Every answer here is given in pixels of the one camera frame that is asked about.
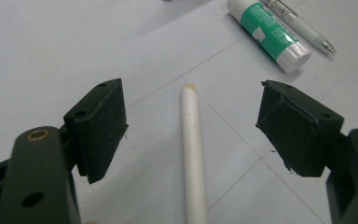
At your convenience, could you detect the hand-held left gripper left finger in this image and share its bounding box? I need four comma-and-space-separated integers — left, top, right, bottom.
63, 77, 129, 185

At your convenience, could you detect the white pen with clear tip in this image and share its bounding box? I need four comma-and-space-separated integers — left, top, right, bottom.
260, 0, 337, 58

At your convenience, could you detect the white pen with beige tip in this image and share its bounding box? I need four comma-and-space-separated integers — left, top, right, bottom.
180, 82, 209, 224

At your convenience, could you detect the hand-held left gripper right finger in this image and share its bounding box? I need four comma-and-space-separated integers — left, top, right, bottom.
255, 79, 345, 177

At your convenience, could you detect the green and white glue stick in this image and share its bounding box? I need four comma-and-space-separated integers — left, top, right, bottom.
227, 0, 312, 74

